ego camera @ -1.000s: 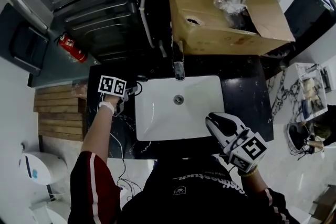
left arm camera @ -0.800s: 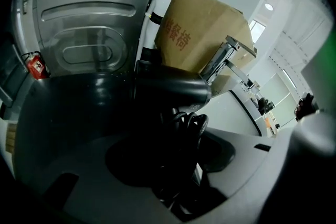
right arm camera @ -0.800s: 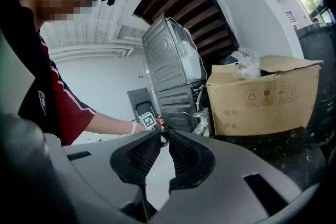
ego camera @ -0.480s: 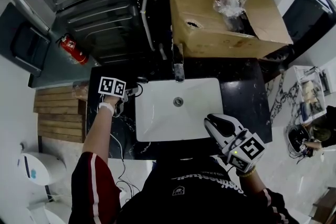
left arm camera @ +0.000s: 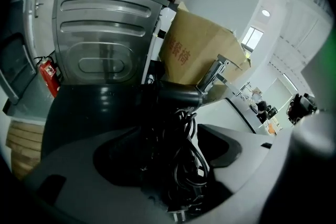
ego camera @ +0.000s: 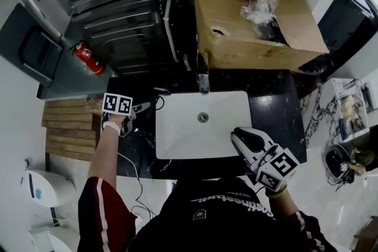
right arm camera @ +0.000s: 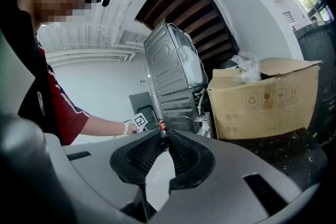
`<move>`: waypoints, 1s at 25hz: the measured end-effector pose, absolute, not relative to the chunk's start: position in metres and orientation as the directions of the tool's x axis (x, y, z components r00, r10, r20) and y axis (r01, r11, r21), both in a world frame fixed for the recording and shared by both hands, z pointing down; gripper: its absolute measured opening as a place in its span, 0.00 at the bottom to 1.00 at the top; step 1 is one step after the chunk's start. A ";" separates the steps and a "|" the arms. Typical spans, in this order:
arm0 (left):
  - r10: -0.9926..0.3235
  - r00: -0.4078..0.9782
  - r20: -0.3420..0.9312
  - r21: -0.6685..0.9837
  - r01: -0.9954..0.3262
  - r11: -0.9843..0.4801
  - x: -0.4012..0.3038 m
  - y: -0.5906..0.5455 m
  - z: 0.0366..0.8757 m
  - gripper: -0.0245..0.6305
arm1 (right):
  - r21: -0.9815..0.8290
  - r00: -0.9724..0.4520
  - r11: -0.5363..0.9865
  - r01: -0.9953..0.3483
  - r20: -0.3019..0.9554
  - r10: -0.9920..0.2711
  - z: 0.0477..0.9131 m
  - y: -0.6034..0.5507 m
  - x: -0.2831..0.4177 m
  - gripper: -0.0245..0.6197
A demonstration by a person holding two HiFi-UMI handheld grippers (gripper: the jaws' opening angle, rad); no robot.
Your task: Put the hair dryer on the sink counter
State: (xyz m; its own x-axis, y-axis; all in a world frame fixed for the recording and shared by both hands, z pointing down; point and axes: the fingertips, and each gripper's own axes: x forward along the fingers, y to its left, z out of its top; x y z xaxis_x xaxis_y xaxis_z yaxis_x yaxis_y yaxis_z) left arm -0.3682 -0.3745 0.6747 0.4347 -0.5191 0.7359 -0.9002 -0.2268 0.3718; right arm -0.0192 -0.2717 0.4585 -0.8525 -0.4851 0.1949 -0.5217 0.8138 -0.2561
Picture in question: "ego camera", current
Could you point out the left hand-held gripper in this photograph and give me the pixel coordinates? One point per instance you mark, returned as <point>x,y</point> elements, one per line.
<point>118,104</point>

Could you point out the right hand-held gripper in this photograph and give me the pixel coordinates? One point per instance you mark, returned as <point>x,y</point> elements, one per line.
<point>277,169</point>

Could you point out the black countertop with white sink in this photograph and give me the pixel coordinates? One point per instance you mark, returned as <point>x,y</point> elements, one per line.
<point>274,109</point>

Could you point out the white rectangular sink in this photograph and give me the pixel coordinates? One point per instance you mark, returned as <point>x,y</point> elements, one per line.
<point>183,132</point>

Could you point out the person's left forearm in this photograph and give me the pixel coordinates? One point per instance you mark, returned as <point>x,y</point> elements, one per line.
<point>103,156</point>

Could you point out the person's right forearm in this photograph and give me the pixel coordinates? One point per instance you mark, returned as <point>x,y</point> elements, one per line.
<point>285,205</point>

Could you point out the white wristband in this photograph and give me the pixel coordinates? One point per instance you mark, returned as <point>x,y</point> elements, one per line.
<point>112,127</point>

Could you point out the brown wrapped packet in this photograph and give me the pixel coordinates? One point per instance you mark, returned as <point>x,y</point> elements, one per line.
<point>94,105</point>

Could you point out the metal sink drain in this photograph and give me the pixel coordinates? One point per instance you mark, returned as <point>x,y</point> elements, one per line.
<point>202,117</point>

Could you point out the chrome faucet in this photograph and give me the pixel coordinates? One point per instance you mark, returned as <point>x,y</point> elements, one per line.
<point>203,79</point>

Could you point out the red fire extinguisher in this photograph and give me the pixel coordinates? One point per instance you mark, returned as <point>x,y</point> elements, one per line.
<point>88,57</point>

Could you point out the dark grey washing machine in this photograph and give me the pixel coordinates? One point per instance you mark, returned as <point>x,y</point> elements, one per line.
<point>127,35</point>

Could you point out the wooden slat pallet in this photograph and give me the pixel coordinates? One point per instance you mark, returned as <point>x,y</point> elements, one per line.
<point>71,132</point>

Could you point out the white veined marble vanity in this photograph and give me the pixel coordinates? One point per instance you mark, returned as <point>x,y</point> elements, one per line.
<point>327,115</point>

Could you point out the person's black red shirt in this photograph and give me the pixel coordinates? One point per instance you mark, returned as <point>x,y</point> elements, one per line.
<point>206,224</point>

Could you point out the black framed panel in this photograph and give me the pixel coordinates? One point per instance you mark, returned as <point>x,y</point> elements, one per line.
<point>35,50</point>

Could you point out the brown cardboard box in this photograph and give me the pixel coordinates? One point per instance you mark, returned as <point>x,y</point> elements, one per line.
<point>224,9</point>

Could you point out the black cabinet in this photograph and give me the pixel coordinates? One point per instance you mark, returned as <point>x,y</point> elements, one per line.
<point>345,20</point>

